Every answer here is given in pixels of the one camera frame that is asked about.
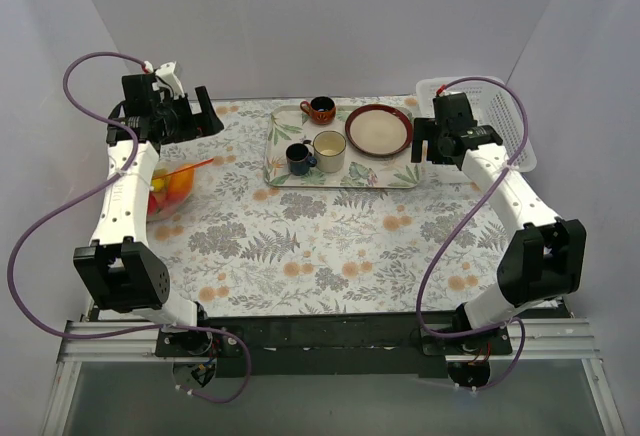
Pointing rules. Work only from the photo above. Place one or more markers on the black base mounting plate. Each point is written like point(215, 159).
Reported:
point(346, 344)

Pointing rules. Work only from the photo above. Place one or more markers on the floral tablecloth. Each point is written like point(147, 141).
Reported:
point(249, 241)

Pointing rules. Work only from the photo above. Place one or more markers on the clear zip top bag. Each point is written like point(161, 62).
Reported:
point(158, 207)

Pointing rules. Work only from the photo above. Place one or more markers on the brown orange cup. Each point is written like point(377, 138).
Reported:
point(321, 110)

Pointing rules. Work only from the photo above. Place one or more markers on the orange fake mango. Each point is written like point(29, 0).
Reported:
point(180, 184)

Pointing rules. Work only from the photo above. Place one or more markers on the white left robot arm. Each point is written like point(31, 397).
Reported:
point(118, 268)

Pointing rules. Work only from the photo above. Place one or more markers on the white plastic basket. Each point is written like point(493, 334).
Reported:
point(490, 105)

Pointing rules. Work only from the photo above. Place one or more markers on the yellow fake lemon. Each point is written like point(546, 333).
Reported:
point(158, 185)

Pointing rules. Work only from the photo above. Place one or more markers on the dark blue cup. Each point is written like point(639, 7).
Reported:
point(300, 159)

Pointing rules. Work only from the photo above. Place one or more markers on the floral serving tray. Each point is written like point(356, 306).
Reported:
point(289, 125)

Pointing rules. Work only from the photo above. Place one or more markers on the aluminium frame rail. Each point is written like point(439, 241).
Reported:
point(136, 346)

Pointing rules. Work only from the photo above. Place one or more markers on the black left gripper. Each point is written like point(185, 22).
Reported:
point(185, 116)

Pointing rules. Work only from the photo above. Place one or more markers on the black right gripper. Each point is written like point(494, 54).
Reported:
point(426, 138)

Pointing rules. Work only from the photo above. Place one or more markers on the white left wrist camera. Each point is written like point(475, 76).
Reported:
point(168, 75)

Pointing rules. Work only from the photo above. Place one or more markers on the cream mug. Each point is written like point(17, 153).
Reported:
point(329, 151)

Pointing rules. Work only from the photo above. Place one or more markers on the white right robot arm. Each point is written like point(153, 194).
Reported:
point(544, 257)

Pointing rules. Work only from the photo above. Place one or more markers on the red rimmed cream plate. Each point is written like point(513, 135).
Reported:
point(378, 130)

